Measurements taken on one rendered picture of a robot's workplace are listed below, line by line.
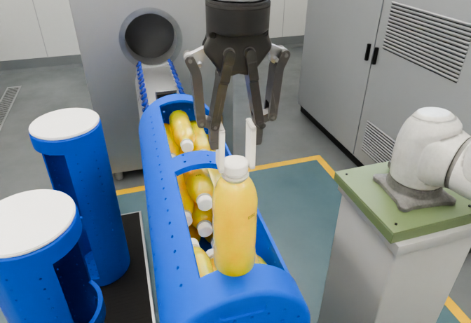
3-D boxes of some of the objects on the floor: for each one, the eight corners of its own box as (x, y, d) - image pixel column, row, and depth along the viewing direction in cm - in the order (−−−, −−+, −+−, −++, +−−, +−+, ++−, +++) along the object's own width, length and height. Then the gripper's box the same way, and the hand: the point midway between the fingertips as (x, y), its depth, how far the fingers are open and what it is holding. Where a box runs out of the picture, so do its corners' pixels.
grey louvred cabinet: (339, 104, 414) (362, -41, 339) (513, 242, 239) (642, 4, 163) (294, 111, 401) (308, -39, 325) (444, 261, 225) (549, 12, 150)
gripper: (295, -13, 47) (280, 146, 60) (161, -9, 44) (175, 158, 56) (319, -2, 41) (297, 173, 54) (166, 3, 38) (181, 188, 50)
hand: (235, 146), depth 53 cm, fingers closed on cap, 4 cm apart
